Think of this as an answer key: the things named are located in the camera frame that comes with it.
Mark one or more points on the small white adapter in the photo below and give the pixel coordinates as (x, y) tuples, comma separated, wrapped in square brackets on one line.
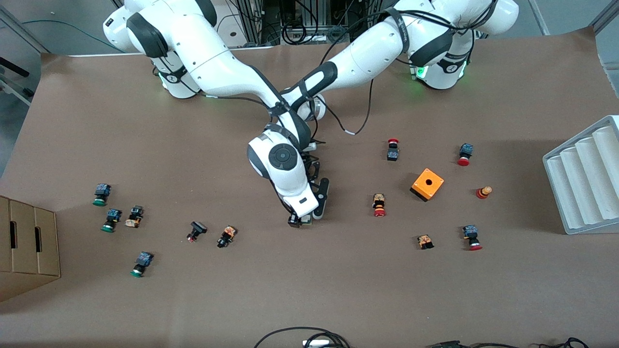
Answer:
[(316, 343)]

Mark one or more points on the green push button switch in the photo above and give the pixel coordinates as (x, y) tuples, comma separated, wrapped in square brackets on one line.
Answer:
[(143, 261), (101, 192), (112, 216)]

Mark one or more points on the orange button enclosure box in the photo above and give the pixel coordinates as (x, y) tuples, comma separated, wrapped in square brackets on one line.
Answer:
[(420, 187)]

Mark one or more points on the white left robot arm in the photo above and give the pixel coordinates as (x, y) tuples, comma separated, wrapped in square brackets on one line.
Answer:
[(377, 48)]

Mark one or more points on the red button blue base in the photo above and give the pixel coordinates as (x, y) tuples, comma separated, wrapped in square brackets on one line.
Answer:
[(465, 151), (471, 234)]

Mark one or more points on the white ridged tray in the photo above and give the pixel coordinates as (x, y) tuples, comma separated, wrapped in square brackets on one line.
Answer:
[(580, 183)]

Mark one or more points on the small red yellow button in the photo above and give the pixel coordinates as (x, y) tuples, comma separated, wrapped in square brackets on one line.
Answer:
[(482, 193)]

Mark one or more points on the black bar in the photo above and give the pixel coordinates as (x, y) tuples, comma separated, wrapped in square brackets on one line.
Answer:
[(12, 65)]

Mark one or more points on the red mushroom button black base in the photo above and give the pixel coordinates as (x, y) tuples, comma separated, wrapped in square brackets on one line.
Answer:
[(392, 153)]

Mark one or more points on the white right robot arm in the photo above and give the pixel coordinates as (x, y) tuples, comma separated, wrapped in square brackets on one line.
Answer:
[(217, 67)]

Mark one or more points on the red button orange base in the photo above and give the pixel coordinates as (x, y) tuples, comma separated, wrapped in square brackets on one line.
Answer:
[(379, 203)]

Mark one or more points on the aluminium frame rack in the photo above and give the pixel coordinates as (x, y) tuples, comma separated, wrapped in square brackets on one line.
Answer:
[(254, 19)]

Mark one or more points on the black square push button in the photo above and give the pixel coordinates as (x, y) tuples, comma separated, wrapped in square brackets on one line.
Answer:
[(197, 228)]

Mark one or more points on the black orange switch block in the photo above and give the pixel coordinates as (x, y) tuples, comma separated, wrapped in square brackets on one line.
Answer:
[(135, 216)]

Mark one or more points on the orange contact block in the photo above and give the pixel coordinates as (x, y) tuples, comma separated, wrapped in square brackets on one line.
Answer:
[(425, 241)]

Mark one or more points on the white mounting plate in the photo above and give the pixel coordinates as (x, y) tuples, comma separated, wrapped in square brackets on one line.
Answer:
[(232, 36)]

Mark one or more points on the black orange selector switch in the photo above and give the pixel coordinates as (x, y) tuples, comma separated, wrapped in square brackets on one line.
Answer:
[(227, 236)]

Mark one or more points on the cardboard box with slots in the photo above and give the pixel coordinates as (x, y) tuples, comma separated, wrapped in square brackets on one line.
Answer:
[(29, 251)]

